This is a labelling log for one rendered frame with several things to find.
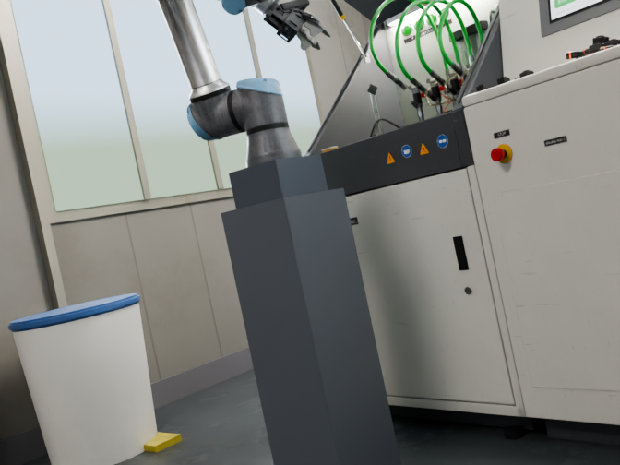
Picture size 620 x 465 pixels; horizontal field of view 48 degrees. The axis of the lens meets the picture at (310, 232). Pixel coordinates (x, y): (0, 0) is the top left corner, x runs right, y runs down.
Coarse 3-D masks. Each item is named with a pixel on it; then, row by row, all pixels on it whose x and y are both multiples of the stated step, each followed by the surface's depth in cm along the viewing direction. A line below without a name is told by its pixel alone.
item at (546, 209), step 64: (512, 0) 205; (512, 64) 204; (512, 128) 180; (576, 128) 168; (512, 192) 183; (576, 192) 170; (512, 256) 186; (576, 256) 173; (512, 320) 190; (576, 320) 176; (576, 384) 179
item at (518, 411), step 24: (360, 192) 228; (480, 192) 191; (480, 216) 192; (504, 312) 192; (504, 336) 193; (408, 408) 235; (432, 408) 217; (456, 408) 210; (480, 408) 203; (504, 408) 197; (504, 432) 199
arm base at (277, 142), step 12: (252, 132) 180; (264, 132) 179; (276, 132) 179; (288, 132) 182; (252, 144) 180; (264, 144) 178; (276, 144) 178; (288, 144) 179; (252, 156) 179; (264, 156) 177; (276, 156) 177; (288, 156) 178; (300, 156) 182
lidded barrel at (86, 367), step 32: (32, 320) 248; (64, 320) 247; (96, 320) 252; (128, 320) 263; (32, 352) 250; (64, 352) 248; (96, 352) 252; (128, 352) 261; (32, 384) 254; (64, 384) 249; (96, 384) 251; (128, 384) 260; (64, 416) 250; (96, 416) 251; (128, 416) 258; (64, 448) 252; (96, 448) 252; (128, 448) 257
